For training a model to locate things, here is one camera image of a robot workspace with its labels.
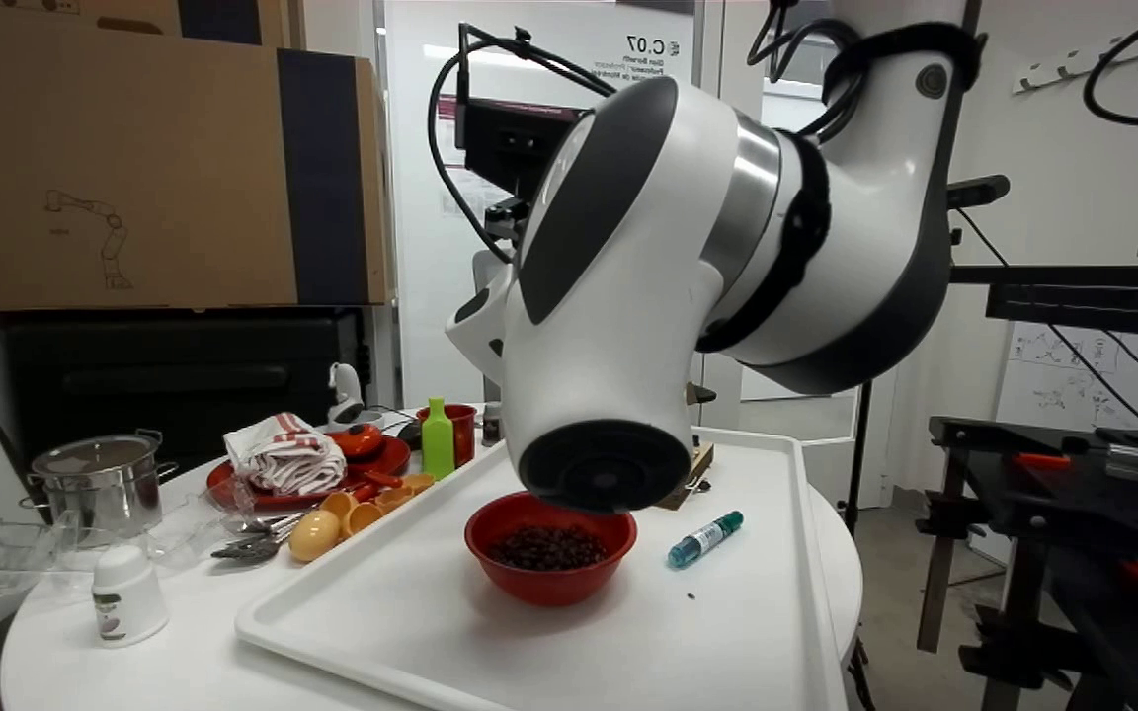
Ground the steel pot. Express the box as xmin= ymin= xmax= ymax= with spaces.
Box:
xmin=30 ymin=426 xmax=173 ymax=548

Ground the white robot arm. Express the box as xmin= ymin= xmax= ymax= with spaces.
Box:
xmin=451 ymin=0 xmax=979 ymax=511

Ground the white plastic tray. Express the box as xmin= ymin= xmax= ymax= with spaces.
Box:
xmin=236 ymin=430 xmax=844 ymax=711

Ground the white pill bottle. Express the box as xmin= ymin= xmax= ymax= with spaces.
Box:
xmin=93 ymin=544 xmax=172 ymax=646

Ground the red plate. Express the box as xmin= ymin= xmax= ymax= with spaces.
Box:
xmin=207 ymin=435 xmax=410 ymax=515

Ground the metal cutlery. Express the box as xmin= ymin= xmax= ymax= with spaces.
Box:
xmin=217 ymin=515 xmax=292 ymax=564

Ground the green plastic bottle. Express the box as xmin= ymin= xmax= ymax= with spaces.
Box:
xmin=425 ymin=398 xmax=454 ymax=480

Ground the red bowl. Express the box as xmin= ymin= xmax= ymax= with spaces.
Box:
xmin=462 ymin=496 xmax=637 ymax=610

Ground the green marker pen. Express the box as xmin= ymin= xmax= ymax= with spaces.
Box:
xmin=667 ymin=511 xmax=745 ymax=571

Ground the black camera on stand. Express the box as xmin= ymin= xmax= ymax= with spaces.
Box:
xmin=948 ymin=176 xmax=1012 ymax=209

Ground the large cardboard box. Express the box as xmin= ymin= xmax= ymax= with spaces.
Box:
xmin=0 ymin=10 xmax=388 ymax=311

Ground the wooden switch board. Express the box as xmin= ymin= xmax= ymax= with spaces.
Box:
xmin=660 ymin=447 xmax=717 ymax=511

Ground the black cabinet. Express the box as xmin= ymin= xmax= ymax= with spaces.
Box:
xmin=0 ymin=310 xmax=369 ymax=465

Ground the white red cloth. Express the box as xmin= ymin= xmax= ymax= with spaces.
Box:
xmin=221 ymin=410 xmax=348 ymax=498

